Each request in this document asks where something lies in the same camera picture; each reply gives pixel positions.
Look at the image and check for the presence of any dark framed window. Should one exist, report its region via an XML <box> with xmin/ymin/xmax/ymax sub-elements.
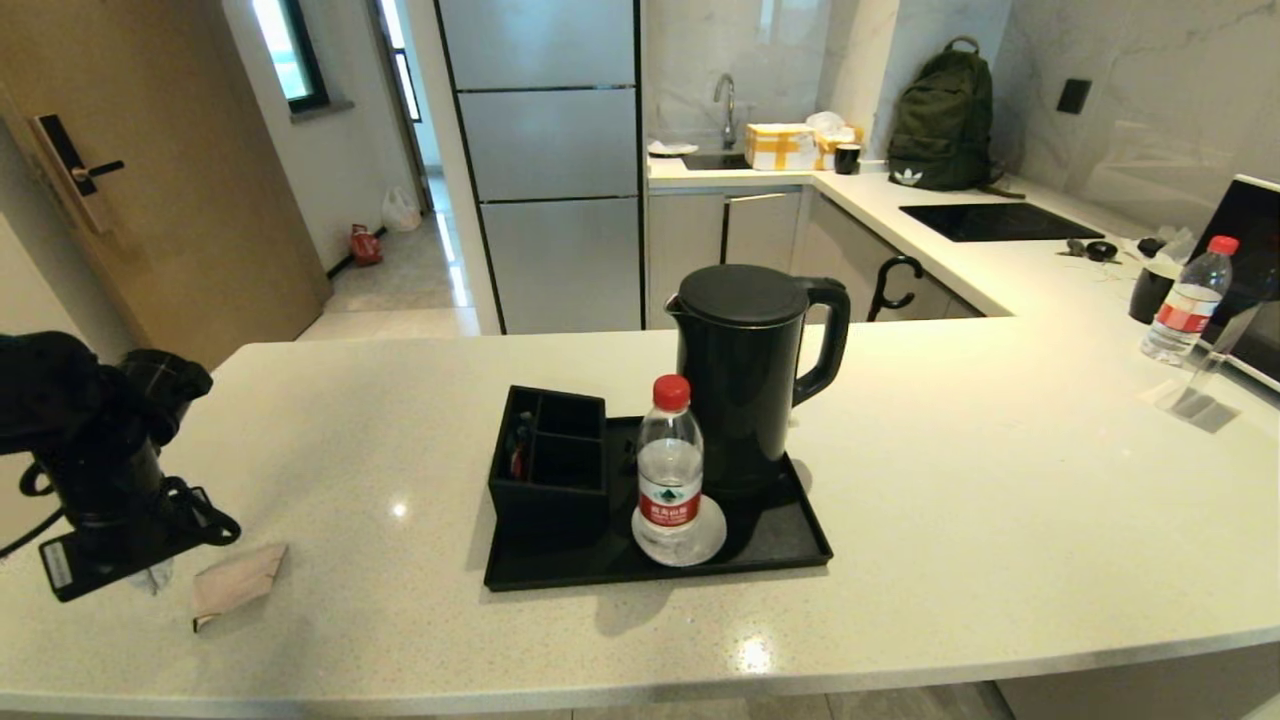
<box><xmin>250</xmin><ymin>0</ymin><xmax>331</xmax><ymax>113</ymax></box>

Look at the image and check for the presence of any black glass door microwave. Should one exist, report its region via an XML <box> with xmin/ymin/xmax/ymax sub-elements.
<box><xmin>1192</xmin><ymin>173</ymin><xmax>1280</xmax><ymax>393</ymax></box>

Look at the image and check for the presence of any black compartment organizer box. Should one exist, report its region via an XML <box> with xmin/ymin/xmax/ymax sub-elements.
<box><xmin>487</xmin><ymin>384</ymin><xmax>609</xmax><ymax>541</ymax></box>

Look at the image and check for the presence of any chrome sink faucet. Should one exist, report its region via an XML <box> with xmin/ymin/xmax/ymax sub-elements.
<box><xmin>713</xmin><ymin>72</ymin><xmax>739</xmax><ymax>151</ymax></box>

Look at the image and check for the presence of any pink tea bag packet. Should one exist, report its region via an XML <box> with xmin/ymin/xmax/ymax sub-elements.
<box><xmin>192</xmin><ymin>543</ymin><xmax>290</xmax><ymax>633</ymax></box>

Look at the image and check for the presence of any brown wooden door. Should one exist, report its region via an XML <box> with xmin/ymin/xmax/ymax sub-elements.
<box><xmin>0</xmin><ymin>0</ymin><xmax>333</xmax><ymax>371</ymax></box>

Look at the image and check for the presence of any clear water bottle red cap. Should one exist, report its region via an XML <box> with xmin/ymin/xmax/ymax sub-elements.
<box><xmin>636</xmin><ymin>374</ymin><xmax>705</xmax><ymax>563</ymax></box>
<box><xmin>1141</xmin><ymin>234</ymin><xmax>1241</xmax><ymax>366</ymax></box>

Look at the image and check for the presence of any black induction cooktop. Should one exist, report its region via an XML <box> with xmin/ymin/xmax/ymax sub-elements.
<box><xmin>899</xmin><ymin>201</ymin><xmax>1107</xmax><ymax>243</ymax></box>

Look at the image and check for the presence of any crumpled clear plastic wrap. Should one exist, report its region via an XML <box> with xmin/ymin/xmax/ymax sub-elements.
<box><xmin>1140</xmin><ymin>225</ymin><xmax>1199</xmax><ymax>276</ymax></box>

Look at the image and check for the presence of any tall black cup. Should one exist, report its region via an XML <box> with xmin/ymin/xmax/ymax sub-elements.
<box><xmin>1130</xmin><ymin>262</ymin><xmax>1179</xmax><ymax>324</ymax></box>

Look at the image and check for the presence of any white plastic bag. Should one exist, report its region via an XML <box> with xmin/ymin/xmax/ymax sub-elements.
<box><xmin>382</xmin><ymin>185</ymin><xmax>424</xmax><ymax>233</ymax></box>

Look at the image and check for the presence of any black hooked cane handle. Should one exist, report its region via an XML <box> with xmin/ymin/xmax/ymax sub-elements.
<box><xmin>866</xmin><ymin>255</ymin><xmax>924</xmax><ymax>323</ymax></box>

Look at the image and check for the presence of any white round saucer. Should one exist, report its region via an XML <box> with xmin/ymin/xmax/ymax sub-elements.
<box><xmin>631</xmin><ymin>495</ymin><xmax>729</xmax><ymax>568</ymax></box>

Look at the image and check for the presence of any clear acrylic sign stand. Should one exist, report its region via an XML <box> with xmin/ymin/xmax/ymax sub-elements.
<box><xmin>1155</xmin><ymin>300</ymin><xmax>1266</xmax><ymax>421</ymax></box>

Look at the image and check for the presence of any dark green backpack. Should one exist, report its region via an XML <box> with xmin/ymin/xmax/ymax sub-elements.
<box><xmin>886</xmin><ymin>35</ymin><xmax>1028</xmax><ymax>198</ymax></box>

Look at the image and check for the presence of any white box with yellow tape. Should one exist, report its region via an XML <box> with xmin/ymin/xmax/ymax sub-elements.
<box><xmin>745</xmin><ymin>122</ymin><xmax>820</xmax><ymax>172</ymax></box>

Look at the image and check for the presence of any black door lock handle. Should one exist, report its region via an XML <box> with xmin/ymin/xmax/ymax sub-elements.
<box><xmin>30</xmin><ymin>113</ymin><xmax>128</xmax><ymax>234</ymax></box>

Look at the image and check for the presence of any silver refrigerator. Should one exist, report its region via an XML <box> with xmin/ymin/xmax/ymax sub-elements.
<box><xmin>432</xmin><ymin>0</ymin><xmax>646</xmax><ymax>335</ymax></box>

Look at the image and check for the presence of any black electric kettle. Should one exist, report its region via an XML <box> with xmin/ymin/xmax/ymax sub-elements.
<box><xmin>665</xmin><ymin>263</ymin><xmax>853</xmax><ymax>501</ymax></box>

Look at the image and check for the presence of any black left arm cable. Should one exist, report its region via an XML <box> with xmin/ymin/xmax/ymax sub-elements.
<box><xmin>0</xmin><ymin>465</ymin><xmax>69</xmax><ymax>559</ymax></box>

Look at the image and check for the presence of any black rectangular serving tray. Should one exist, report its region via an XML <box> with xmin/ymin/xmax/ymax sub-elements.
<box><xmin>483</xmin><ymin>414</ymin><xmax>835</xmax><ymax>592</ymax></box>

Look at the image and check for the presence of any grey kitchen base cabinet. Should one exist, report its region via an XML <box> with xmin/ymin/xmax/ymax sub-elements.
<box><xmin>647</xmin><ymin>185</ymin><xmax>986</xmax><ymax>329</ymax></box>

